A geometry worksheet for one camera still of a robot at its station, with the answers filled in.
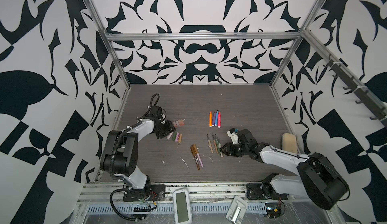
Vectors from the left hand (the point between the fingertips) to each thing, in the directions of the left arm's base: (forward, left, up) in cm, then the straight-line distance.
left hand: (173, 128), depth 92 cm
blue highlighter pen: (+9, -28, -4) cm, 30 cm away
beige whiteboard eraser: (-11, -67, -1) cm, 68 cm away
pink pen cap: (-3, -3, -4) cm, 6 cm away
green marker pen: (-10, -26, -3) cm, 28 cm away
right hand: (-13, -28, -1) cm, 31 cm away
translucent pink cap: (+5, -5, -3) cm, 8 cm away
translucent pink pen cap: (+6, -4, -3) cm, 8 cm away
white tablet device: (-41, -6, +1) cm, 41 cm away
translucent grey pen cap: (+5, -2, -4) cm, 7 cm away
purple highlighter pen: (+8, -26, -2) cm, 27 cm away
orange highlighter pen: (+7, -23, -2) cm, 25 cm away
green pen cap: (-3, 0, -4) cm, 5 cm away
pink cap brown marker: (-9, -24, -3) cm, 26 cm away
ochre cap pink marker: (-14, -14, -4) cm, 20 cm away
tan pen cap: (-5, -4, -3) cm, 7 cm away
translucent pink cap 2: (+4, 0, -3) cm, 6 cm away
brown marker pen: (-18, -13, -4) cm, 22 cm away
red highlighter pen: (+7, -29, -3) cm, 30 cm away
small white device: (-41, -30, -1) cm, 51 cm away
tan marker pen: (-9, -21, -3) cm, 24 cm away
